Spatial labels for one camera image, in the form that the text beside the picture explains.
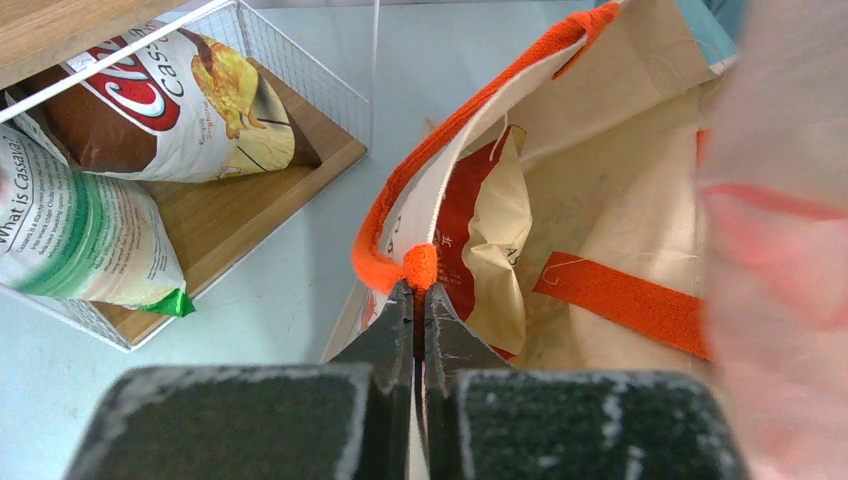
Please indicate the beige floral tote bag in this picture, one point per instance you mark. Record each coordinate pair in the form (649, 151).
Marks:
(611, 101)

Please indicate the white brown snack bag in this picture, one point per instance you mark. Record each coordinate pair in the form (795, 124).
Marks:
(184, 108)

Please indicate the red orange chip bag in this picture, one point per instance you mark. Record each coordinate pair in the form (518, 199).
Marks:
(483, 224)

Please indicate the pink plastic bag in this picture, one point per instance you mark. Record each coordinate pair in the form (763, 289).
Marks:
(774, 189)

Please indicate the green white snack bag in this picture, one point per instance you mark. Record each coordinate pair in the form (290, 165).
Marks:
(78, 236)

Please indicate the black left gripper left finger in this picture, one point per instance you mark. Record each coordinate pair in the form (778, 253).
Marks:
(348, 418)

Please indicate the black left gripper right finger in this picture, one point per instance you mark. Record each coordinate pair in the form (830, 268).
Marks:
(488, 420)

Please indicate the teal plastic tray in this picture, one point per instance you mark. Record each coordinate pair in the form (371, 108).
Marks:
(716, 26)

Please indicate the white wire wooden shelf rack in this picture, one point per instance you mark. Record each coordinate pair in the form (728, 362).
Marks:
(213, 225)

